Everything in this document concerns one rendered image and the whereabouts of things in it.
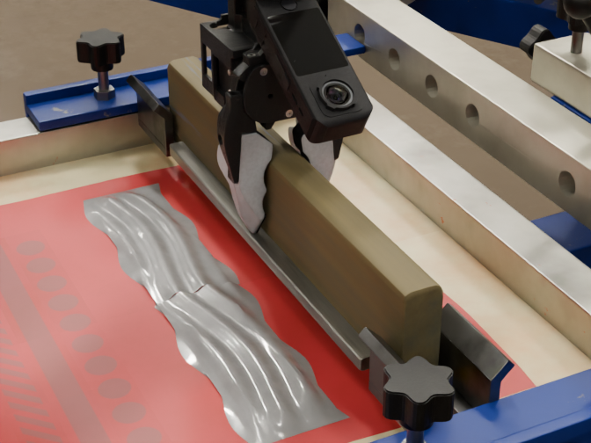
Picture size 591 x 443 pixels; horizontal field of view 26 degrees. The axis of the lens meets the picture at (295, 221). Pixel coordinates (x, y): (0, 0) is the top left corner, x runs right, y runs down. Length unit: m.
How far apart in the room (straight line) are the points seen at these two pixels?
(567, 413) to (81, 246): 0.44
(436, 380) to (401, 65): 0.54
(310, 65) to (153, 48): 3.00
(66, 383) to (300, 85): 0.26
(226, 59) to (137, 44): 2.97
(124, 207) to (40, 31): 2.96
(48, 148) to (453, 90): 0.37
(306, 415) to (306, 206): 0.15
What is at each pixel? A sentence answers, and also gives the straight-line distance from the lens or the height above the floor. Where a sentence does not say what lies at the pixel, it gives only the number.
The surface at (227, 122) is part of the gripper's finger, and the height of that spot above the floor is 1.10.
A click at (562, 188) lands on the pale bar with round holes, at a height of 1.01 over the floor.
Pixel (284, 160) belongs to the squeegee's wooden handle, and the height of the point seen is 1.06.
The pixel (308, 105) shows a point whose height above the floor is 1.14.
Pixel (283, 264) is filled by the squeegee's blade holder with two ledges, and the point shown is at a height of 1.00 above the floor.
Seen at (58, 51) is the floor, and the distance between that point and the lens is 3.88.
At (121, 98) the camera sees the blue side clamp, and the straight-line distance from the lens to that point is 1.20.
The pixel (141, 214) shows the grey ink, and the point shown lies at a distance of 1.09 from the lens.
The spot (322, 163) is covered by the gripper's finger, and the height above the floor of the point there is 1.05.
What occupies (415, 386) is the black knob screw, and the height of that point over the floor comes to 1.06.
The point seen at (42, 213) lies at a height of 0.96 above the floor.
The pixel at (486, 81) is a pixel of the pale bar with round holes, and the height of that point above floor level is 1.04.
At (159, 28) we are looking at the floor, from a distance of 4.00.
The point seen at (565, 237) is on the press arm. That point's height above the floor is 0.92.
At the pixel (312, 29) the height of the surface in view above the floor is 1.17.
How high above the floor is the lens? 1.51
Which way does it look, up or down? 31 degrees down
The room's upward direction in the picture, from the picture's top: straight up
